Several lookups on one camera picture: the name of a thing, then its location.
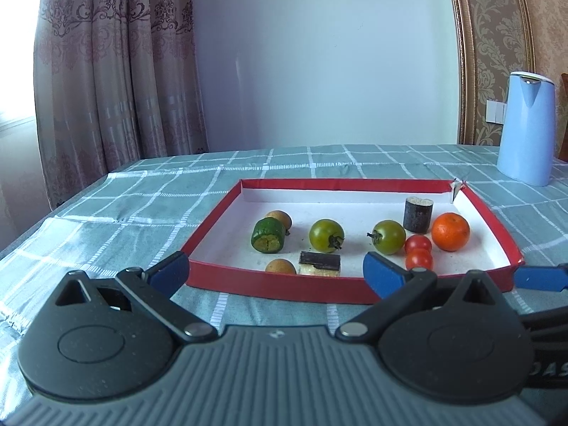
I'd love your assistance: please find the green tomato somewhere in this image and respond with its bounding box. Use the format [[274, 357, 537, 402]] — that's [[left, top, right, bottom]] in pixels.
[[367, 220, 407, 255], [309, 218, 346, 252]]

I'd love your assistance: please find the orange tangerine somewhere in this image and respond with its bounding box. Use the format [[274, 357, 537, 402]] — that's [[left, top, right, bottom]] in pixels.
[[431, 212, 471, 252]]

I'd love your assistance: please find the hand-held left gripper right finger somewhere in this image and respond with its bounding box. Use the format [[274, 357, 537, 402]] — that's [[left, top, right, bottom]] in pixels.
[[335, 251, 509, 343]]

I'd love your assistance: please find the gold wall panel frame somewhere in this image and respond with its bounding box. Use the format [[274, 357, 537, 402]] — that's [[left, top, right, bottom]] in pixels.
[[445, 0, 479, 145]]

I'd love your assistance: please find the red cherry tomato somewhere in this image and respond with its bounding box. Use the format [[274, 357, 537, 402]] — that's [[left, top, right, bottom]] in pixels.
[[404, 235, 433, 256], [405, 249, 434, 272]]

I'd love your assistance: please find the red-rimmed white cardboard tray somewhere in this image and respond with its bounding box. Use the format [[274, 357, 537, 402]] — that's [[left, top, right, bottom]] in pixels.
[[186, 178, 525, 306]]

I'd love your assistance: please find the pink patterned curtain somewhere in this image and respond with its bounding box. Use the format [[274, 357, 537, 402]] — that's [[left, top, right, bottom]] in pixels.
[[33, 0, 209, 210]]

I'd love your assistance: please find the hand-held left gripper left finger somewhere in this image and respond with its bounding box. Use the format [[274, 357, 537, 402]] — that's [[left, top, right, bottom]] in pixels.
[[53, 251, 219, 343]]

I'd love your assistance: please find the dark-skinned sugarcane piece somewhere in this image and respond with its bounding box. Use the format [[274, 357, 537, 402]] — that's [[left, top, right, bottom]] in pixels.
[[403, 196, 434, 234]]

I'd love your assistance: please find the round tan longan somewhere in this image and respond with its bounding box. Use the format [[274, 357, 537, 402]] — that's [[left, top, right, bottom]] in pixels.
[[265, 258, 297, 275], [265, 210, 293, 236]]

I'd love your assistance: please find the bright window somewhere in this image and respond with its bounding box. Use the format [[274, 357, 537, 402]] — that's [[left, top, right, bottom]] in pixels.
[[0, 18, 40, 143]]

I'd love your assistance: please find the light blue electric kettle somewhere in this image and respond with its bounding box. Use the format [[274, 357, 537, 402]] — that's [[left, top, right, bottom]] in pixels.
[[496, 71, 557, 186]]

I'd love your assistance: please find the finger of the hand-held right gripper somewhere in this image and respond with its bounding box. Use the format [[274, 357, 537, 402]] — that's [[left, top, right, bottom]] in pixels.
[[514, 263, 568, 293]]

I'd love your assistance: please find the white wall switch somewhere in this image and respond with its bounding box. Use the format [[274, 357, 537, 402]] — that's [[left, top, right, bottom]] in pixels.
[[485, 100, 508, 124]]

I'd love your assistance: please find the green cucumber chunk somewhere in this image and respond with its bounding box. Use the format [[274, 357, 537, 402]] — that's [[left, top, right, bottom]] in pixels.
[[251, 217, 287, 255]]

